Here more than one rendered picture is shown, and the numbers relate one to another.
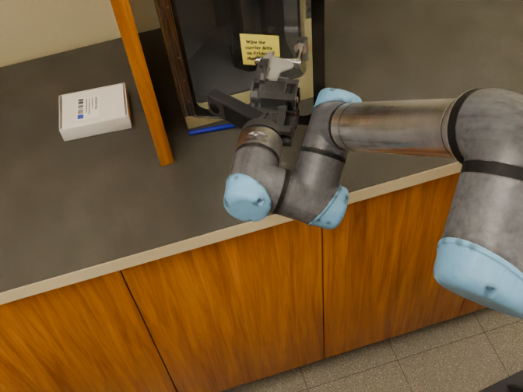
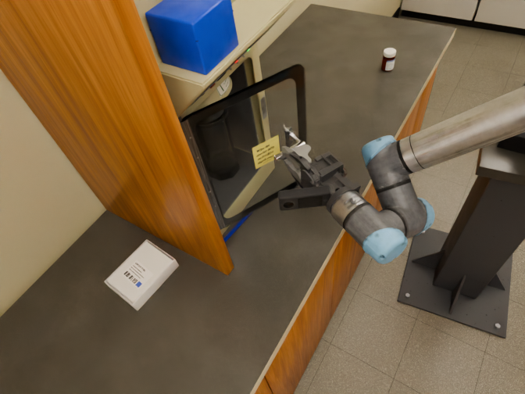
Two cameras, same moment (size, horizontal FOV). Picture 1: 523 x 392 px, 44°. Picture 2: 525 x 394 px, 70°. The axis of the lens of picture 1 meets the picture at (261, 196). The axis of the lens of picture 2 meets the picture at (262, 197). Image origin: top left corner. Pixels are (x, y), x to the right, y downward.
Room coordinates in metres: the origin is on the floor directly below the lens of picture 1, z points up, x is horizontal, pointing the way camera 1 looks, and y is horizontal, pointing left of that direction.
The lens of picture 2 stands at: (0.51, 0.42, 1.87)
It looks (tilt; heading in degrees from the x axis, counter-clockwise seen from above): 52 degrees down; 321
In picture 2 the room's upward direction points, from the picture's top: 11 degrees counter-clockwise
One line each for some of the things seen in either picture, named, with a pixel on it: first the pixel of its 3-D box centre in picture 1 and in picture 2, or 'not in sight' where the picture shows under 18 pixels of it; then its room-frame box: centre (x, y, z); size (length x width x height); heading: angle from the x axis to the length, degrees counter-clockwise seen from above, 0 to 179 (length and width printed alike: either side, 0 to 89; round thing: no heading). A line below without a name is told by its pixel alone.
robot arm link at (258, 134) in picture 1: (258, 146); (349, 207); (0.75, -0.01, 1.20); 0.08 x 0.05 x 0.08; 74
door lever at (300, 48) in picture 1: (280, 55); (287, 147); (0.98, -0.07, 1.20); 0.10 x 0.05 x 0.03; 74
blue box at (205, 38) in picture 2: not in sight; (194, 30); (1.03, 0.07, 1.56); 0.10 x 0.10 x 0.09; 11
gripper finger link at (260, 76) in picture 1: (261, 79); (303, 166); (0.89, -0.03, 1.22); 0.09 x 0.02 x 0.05; 164
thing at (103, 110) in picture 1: (95, 111); (142, 273); (1.15, 0.36, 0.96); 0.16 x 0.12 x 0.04; 96
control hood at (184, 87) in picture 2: not in sight; (233, 53); (1.05, -0.02, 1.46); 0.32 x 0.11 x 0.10; 101
